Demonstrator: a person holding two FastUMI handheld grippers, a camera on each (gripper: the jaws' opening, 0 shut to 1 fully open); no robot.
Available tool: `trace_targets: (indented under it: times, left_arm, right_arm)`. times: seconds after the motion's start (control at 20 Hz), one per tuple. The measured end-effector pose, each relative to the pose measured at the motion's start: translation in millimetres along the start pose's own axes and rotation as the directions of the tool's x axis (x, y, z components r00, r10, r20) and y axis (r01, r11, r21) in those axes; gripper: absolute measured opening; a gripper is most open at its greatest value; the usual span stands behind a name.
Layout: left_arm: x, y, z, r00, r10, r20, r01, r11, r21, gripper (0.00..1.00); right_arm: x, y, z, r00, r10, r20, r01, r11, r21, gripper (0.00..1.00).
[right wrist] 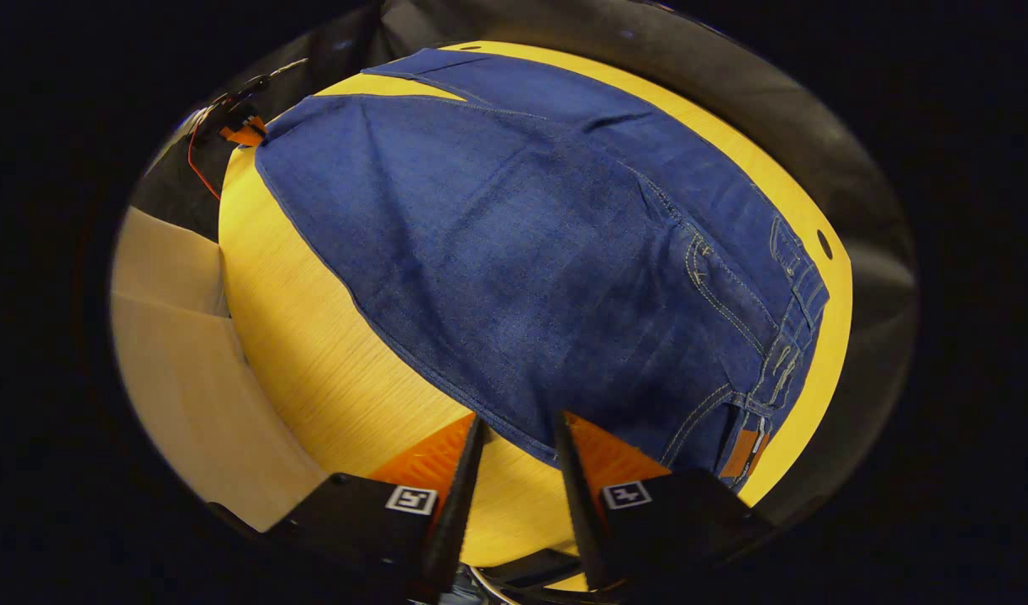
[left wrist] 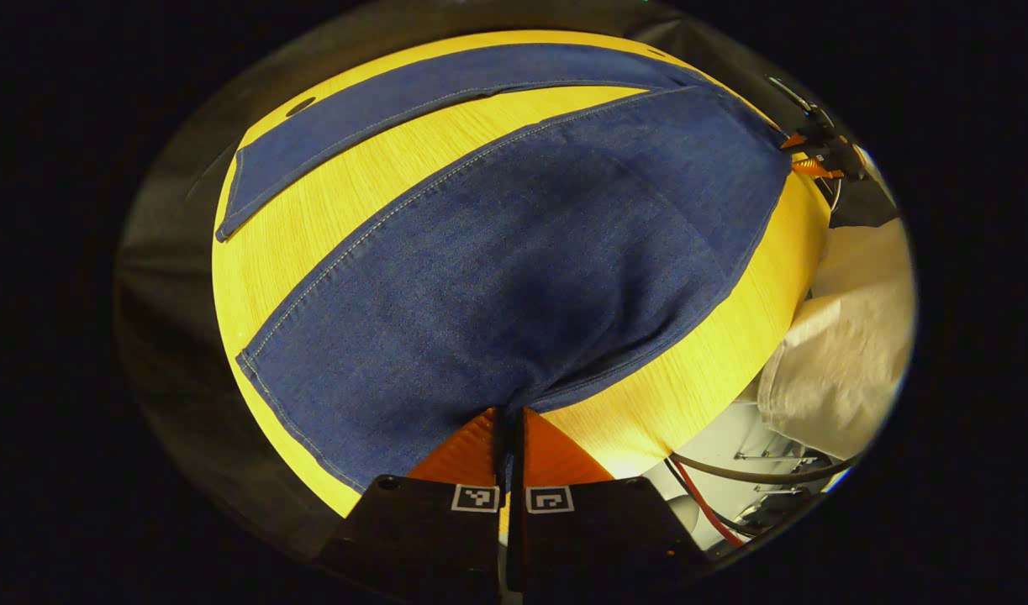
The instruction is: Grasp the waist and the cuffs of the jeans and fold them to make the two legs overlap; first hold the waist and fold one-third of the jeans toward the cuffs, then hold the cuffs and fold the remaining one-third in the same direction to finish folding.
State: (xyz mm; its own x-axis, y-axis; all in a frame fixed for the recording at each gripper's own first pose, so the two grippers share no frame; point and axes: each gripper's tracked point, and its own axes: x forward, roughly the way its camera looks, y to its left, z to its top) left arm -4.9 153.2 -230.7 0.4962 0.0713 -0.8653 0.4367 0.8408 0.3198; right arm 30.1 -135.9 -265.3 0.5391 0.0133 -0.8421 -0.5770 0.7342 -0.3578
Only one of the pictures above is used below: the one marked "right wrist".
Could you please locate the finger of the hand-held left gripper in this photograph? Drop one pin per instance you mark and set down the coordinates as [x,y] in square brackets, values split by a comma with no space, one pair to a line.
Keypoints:
[245,133]

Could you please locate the blue denim jeans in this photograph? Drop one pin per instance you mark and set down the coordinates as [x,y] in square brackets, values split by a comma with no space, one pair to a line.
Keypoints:
[522,252]

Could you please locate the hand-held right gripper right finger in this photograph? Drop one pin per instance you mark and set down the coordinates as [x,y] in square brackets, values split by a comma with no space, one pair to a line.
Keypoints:
[577,504]

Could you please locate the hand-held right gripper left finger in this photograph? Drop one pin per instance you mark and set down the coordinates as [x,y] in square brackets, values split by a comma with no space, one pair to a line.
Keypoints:
[459,512]

